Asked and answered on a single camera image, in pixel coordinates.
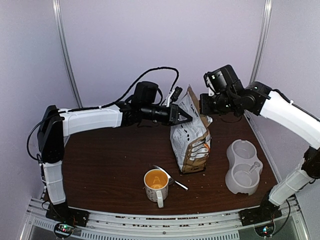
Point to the left circuit board with leds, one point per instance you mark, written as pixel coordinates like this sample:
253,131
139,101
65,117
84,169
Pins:
63,230

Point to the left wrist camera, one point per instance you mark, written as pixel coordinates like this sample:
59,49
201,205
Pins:
172,96

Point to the circuit board with leds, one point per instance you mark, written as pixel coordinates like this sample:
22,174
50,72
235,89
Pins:
63,230
265,230

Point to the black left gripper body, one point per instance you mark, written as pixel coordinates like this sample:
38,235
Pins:
173,107

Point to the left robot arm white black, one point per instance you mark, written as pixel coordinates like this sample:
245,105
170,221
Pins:
60,123

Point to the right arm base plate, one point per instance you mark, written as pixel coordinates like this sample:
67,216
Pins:
256,215

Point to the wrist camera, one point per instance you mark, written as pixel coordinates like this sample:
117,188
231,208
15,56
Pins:
208,79
172,96

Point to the aluminium corner post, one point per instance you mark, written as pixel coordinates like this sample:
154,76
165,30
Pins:
262,40
65,52

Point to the brown dog food bag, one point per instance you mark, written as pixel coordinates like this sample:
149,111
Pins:
191,141

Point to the white double pet bowl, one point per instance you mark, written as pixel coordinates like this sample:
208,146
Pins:
245,168

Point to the left aluminium corner post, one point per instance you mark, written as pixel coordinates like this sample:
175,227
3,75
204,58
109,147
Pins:
65,52

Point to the metal spoon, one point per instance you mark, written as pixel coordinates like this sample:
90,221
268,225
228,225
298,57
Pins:
170,179

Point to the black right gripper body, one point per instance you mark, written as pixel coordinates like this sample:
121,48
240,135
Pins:
208,108

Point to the right aluminium corner post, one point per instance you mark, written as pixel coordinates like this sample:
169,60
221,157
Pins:
262,40

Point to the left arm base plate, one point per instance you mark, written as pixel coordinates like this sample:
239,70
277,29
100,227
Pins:
71,216

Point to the right circuit board with leds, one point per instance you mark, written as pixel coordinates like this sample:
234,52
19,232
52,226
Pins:
265,230

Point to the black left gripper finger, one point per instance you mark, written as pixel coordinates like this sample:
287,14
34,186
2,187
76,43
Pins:
182,113
184,119

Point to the white mug yellow inside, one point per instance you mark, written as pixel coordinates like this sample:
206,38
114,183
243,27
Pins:
156,184

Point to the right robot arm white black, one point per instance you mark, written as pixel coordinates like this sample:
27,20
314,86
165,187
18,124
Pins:
226,94

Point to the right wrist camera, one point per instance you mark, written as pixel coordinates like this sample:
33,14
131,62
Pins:
208,79

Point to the aluminium front rail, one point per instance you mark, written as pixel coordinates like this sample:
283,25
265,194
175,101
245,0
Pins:
224,225

